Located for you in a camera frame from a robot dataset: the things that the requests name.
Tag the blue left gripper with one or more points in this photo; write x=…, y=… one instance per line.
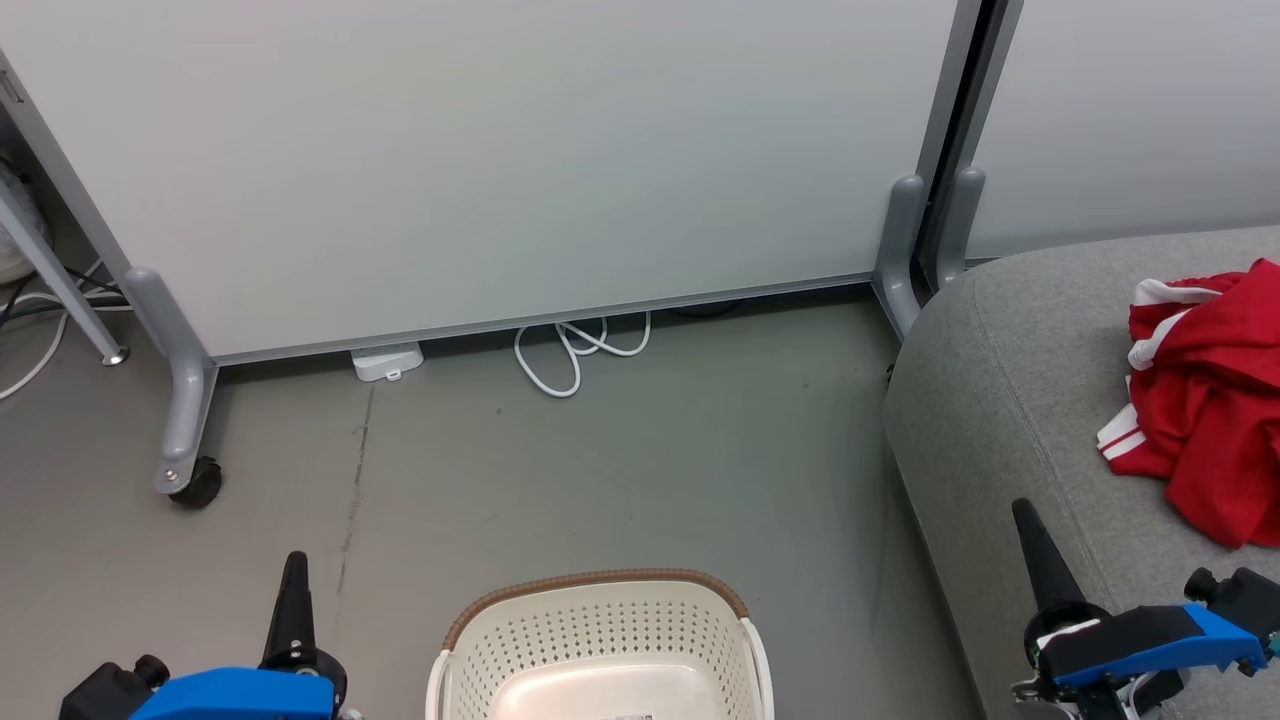
x=240, y=695

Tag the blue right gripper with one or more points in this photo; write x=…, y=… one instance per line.
x=1150, y=645

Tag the red basketball jersey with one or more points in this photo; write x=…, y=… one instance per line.
x=1215, y=400

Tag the cream perforated laundry basket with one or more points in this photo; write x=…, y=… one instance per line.
x=600, y=640

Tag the black caster wheel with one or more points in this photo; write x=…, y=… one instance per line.
x=197, y=483

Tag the grey fabric sofa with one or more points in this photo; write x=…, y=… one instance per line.
x=1010, y=400

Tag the white power adapter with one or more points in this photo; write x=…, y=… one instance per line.
x=387, y=361

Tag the grey metal table leg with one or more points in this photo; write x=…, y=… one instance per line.
x=60, y=280

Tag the narrow white partition panel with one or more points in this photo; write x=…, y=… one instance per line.
x=1120, y=110

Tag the white plastic bag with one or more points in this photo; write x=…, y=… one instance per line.
x=12, y=240

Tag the wide white partition panel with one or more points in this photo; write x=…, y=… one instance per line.
x=480, y=150

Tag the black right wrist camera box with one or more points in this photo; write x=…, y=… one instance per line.
x=1245, y=600

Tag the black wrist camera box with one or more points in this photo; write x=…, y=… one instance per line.
x=1245, y=600
x=105, y=692

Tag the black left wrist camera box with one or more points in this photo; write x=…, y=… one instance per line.
x=105, y=692

